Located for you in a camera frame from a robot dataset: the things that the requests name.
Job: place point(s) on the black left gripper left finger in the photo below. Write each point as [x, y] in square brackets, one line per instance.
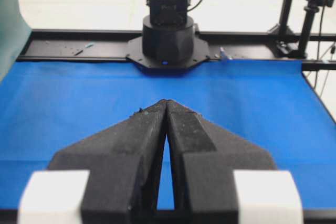
[102, 178]

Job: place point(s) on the green curtain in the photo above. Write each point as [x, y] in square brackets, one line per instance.
[15, 33]

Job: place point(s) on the black table frame rail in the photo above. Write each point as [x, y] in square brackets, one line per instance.
[115, 46]

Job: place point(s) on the blue table cloth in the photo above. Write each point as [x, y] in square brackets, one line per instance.
[48, 105]

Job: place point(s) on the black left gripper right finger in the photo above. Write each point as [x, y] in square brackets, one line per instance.
[219, 177]

